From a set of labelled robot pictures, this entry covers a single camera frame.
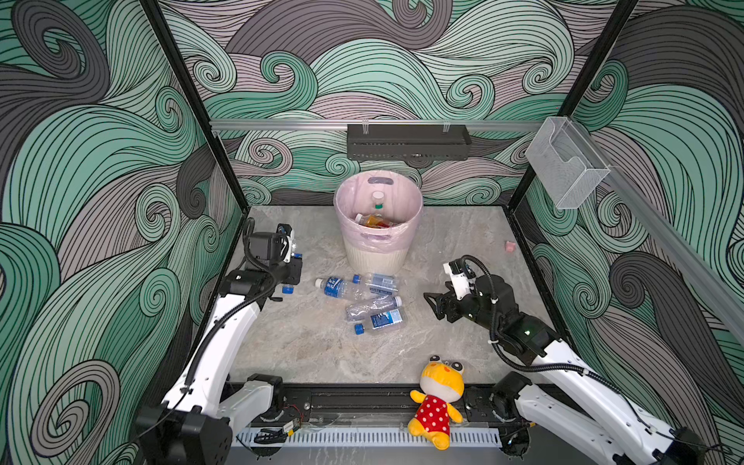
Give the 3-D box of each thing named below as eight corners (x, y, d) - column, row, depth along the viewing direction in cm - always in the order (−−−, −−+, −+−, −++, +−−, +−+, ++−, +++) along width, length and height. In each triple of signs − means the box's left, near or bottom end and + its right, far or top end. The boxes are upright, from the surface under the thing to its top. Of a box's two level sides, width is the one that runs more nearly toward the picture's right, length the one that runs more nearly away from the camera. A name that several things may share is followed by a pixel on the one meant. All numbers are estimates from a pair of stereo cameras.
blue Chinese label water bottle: (314, 298, 96) (312, 289, 91) (319, 284, 99) (316, 274, 94) (367, 306, 94) (367, 297, 89) (369, 291, 97) (369, 282, 93)
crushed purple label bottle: (348, 323, 90) (348, 317, 86) (345, 309, 93) (344, 303, 89) (400, 308, 93) (402, 301, 90) (395, 295, 96) (396, 288, 93)
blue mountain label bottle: (373, 334, 87) (373, 328, 83) (369, 321, 90) (369, 315, 86) (405, 326, 89) (407, 319, 85) (401, 313, 91) (402, 306, 88)
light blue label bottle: (365, 297, 95) (365, 289, 92) (365, 279, 100) (365, 271, 96) (397, 297, 95) (398, 289, 92) (395, 279, 100) (397, 271, 96)
